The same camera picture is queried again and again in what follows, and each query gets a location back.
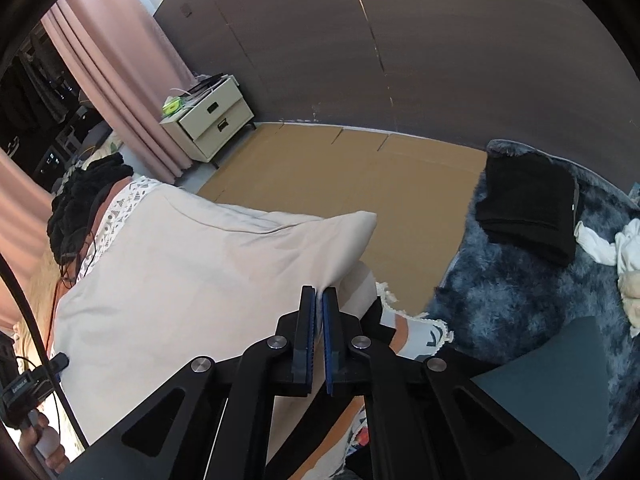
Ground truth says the beige hooded jacket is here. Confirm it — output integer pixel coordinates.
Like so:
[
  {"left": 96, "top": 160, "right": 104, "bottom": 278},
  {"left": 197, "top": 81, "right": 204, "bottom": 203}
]
[{"left": 53, "top": 181, "right": 376, "bottom": 441}]

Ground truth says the black clothes pile on bed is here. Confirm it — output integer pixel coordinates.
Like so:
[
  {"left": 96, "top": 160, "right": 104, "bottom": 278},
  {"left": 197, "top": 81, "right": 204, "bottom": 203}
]
[{"left": 47, "top": 152, "right": 134, "bottom": 266}]

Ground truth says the person left hand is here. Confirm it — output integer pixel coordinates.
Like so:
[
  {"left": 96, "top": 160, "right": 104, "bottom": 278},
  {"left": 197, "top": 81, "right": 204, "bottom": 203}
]
[{"left": 18, "top": 410, "right": 70, "bottom": 478}]

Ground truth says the patterned white bed cover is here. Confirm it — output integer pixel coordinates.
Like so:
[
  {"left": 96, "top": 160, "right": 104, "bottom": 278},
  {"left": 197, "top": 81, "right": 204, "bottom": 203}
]
[{"left": 74, "top": 174, "right": 457, "bottom": 480}]

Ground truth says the brown cardboard floor sheet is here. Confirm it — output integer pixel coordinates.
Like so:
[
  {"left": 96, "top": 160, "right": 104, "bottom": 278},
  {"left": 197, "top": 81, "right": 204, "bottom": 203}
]
[{"left": 200, "top": 124, "right": 486, "bottom": 314}]

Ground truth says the pink curtain left panel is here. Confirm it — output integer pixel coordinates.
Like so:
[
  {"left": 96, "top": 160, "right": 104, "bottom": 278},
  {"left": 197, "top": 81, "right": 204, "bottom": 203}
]
[{"left": 0, "top": 151, "right": 52, "bottom": 290}]

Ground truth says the pink curtain panel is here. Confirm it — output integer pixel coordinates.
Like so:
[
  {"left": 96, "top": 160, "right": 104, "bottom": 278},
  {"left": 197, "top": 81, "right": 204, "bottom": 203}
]
[
  {"left": 0, "top": 151, "right": 52, "bottom": 290},
  {"left": 41, "top": 0, "right": 195, "bottom": 183}
]

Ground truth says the dark blue shaggy rug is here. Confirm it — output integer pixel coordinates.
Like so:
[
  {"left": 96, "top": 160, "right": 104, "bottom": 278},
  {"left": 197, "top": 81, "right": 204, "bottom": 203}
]
[{"left": 424, "top": 138, "right": 640, "bottom": 480}]

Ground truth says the white bedside cabinet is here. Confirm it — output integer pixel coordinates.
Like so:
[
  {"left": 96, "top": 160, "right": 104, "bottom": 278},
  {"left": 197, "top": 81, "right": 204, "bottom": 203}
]
[{"left": 160, "top": 74, "right": 255, "bottom": 162}]

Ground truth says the green object on cabinet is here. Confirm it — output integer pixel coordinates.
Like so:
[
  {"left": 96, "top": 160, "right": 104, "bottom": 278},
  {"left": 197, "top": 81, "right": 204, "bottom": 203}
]
[{"left": 162, "top": 96, "right": 183, "bottom": 117}]

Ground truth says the white cloth on rug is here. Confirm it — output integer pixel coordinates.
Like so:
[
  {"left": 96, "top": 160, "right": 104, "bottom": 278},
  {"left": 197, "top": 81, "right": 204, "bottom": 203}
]
[{"left": 574, "top": 218, "right": 640, "bottom": 338}]

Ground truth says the pink curtain right panel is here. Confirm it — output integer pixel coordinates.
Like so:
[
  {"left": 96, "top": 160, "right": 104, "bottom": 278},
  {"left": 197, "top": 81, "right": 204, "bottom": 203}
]
[{"left": 41, "top": 0, "right": 195, "bottom": 183}]

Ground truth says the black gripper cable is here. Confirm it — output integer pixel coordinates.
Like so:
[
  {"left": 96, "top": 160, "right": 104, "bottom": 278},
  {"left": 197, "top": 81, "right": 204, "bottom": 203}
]
[{"left": 0, "top": 251, "right": 91, "bottom": 449}]

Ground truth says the black cable on bed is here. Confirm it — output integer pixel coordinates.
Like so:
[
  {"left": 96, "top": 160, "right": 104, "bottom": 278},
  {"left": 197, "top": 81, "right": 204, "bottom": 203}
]
[{"left": 46, "top": 228, "right": 101, "bottom": 351}]

